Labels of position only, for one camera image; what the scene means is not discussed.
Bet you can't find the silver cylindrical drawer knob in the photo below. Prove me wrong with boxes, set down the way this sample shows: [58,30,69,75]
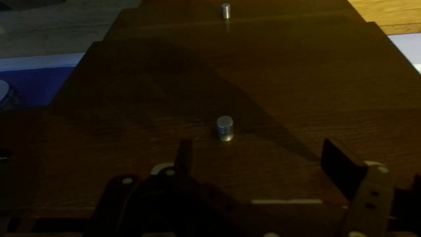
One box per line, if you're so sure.
[215,114,236,143]
[220,1,232,21]

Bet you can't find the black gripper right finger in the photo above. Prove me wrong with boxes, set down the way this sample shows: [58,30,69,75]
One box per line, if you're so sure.
[320,137,396,237]

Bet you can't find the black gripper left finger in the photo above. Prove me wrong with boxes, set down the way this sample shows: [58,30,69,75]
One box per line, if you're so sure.
[149,138,195,185]

